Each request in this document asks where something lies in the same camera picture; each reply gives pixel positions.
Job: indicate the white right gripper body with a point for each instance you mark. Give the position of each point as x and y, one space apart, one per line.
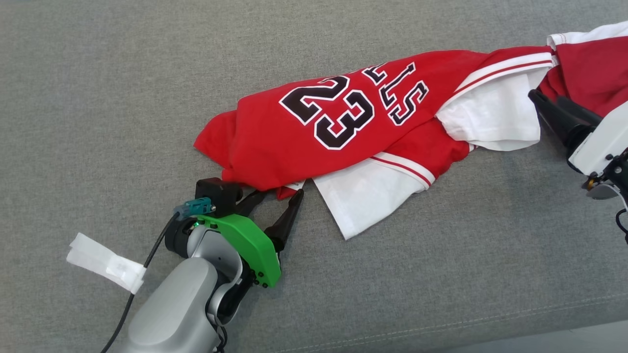
603 142

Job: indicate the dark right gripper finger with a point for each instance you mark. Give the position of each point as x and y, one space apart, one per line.
579 110
559 122

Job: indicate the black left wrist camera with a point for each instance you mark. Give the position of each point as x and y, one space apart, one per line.
218 193

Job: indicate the teal left camera connector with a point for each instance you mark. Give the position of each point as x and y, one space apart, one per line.
196 206

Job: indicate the grey fabric sofa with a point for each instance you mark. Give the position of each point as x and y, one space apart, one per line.
147 98

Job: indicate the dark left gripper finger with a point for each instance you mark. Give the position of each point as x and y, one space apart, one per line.
287 220
250 205

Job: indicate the red Bulls 23 jersey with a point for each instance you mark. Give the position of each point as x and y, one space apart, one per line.
274 127

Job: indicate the red shorts with white stripe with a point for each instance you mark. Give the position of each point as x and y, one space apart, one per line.
593 68

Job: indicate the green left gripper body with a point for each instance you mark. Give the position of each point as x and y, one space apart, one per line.
250 245

